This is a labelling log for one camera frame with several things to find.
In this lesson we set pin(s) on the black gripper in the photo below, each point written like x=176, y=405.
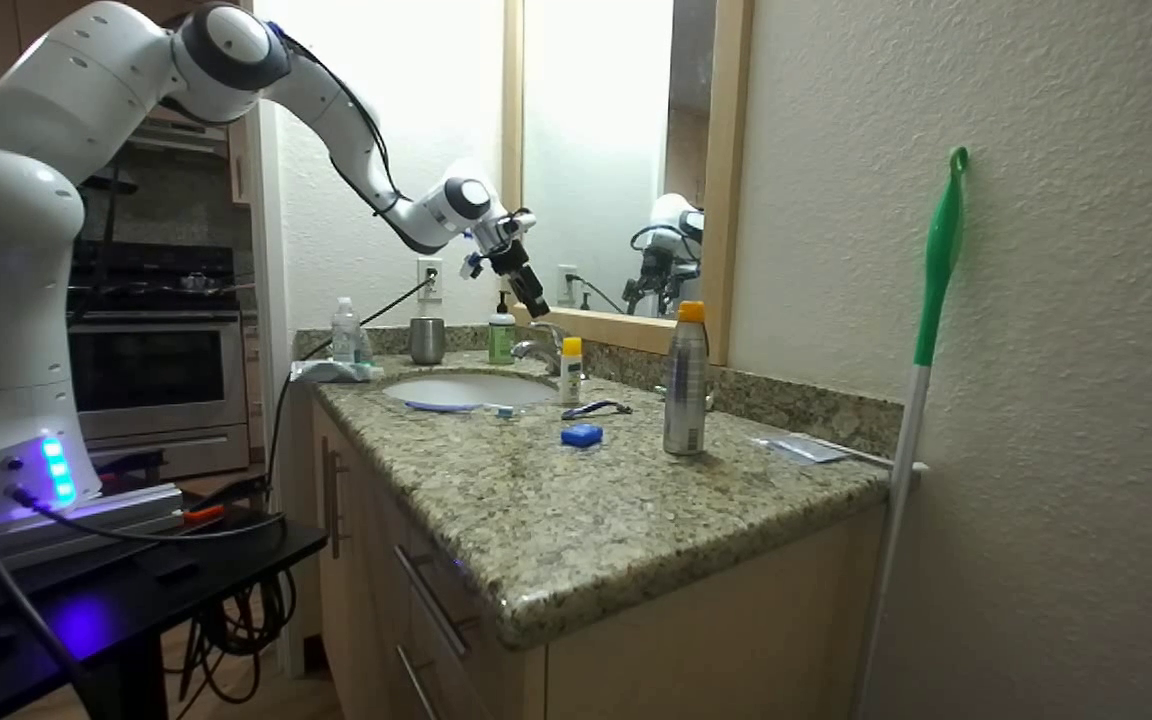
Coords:
x=510, y=251

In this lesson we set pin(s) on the green soap pump bottle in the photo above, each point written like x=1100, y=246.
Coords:
x=503, y=336

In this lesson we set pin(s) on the black robot cart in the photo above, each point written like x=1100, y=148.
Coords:
x=136, y=600

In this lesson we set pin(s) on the wood framed mirror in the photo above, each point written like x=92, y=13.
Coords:
x=602, y=161

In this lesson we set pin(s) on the chrome sink faucet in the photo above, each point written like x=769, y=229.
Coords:
x=542, y=348

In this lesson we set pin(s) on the white tube yellow cap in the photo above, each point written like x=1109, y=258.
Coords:
x=574, y=372

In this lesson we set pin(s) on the orange black clamp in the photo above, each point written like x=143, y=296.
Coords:
x=208, y=513

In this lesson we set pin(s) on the white wall outlet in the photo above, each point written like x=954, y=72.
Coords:
x=430, y=274

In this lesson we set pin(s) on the white flat packet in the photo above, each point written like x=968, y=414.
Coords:
x=809, y=451

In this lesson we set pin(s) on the white oval sink basin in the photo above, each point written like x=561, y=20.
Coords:
x=470, y=393

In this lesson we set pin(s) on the granite bathroom vanity counter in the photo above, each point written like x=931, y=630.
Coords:
x=683, y=640

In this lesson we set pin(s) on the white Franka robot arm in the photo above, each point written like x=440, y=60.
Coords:
x=17, y=265

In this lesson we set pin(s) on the black kitchen oven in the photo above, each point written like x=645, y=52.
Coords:
x=156, y=363

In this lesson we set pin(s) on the small blue box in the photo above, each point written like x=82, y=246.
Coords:
x=581, y=432

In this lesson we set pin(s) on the clear plastic bottle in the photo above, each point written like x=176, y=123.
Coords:
x=347, y=334

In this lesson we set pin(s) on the stainless steel cup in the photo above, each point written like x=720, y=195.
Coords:
x=427, y=340

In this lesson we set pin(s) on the aluminium robot base mount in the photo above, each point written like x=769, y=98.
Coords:
x=111, y=513

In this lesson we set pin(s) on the silver spray can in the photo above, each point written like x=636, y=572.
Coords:
x=686, y=385

